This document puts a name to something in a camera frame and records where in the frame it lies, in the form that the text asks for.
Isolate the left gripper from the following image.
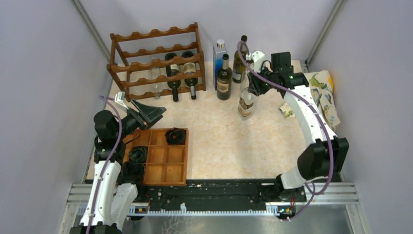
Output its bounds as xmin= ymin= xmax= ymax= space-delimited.
xmin=114 ymin=98 xmax=166 ymax=140

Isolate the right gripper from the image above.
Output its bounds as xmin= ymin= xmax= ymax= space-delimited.
xmin=246 ymin=64 xmax=277 ymax=96

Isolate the clear liquor bottle black cap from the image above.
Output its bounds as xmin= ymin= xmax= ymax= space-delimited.
xmin=238 ymin=78 xmax=258 ymax=120

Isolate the clear square glass bottle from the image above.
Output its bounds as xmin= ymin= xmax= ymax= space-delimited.
xmin=149 ymin=66 xmax=162 ymax=100

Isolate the green wine bottle white label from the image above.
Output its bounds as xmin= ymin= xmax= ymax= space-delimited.
xmin=165 ymin=53 xmax=181 ymax=102

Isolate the green wine bottle dark label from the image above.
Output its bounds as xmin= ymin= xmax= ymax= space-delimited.
xmin=182 ymin=51 xmax=198 ymax=100

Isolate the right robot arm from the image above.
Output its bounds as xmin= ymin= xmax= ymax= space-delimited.
xmin=245 ymin=51 xmax=349 ymax=201

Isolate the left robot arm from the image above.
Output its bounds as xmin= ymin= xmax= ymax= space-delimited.
xmin=70 ymin=99 xmax=166 ymax=234

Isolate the tall green wine bottle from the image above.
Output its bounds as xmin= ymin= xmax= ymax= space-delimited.
xmin=232 ymin=44 xmax=247 ymax=83

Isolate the dark bottle brown label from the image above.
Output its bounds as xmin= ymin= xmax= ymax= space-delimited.
xmin=217 ymin=54 xmax=232 ymax=100

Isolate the blue square glass bottle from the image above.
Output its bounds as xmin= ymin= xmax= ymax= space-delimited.
xmin=213 ymin=39 xmax=226 ymax=90

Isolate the wooden wine rack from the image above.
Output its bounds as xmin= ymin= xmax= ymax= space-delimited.
xmin=107 ymin=22 xmax=207 ymax=101

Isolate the wooden compartment tray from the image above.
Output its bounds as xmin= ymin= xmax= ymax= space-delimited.
xmin=123 ymin=128 xmax=189 ymax=186

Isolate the dinosaur print cloth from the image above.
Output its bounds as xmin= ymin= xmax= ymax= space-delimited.
xmin=279 ymin=70 xmax=341 ymax=132

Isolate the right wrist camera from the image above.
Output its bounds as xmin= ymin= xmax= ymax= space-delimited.
xmin=245 ymin=51 xmax=265 ymax=73

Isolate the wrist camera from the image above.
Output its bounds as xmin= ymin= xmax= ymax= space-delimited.
xmin=114 ymin=91 xmax=128 ymax=111
xmin=245 ymin=51 xmax=265 ymax=73

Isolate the black cable coil in tray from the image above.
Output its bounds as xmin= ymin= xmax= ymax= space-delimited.
xmin=165 ymin=127 xmax=187 ymax=145

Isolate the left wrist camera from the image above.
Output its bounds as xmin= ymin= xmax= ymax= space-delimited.
xmin=114 ymin=91 xmax=128 ymax=111

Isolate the black cable coil tray middle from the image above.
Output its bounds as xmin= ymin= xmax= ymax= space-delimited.
xmin=129 ymin=146 xmax=148 ymax=163

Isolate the aluminium corner frame post right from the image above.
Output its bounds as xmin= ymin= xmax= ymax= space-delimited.
xmin=305 ymin=0 xmax=347 ymax=68

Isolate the aluminium corner frame post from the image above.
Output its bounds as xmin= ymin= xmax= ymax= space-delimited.
xmin=305 ymin=0 xmax=347 ymax=68
xmin=70 ymin=0 xmax=110 ymax=62

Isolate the black cable coil tray corner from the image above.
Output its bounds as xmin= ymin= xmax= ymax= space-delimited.
xmin=122 ymin=161 xmax=145 ymax=184

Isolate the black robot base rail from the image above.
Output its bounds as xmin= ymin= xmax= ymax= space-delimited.
xmin=134 ymin=179 xmax=307 ymax=212

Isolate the aluminium corner frame post left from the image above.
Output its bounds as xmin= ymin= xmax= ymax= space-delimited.
xmin=70 ymin=0 xmax=110 ymax=62

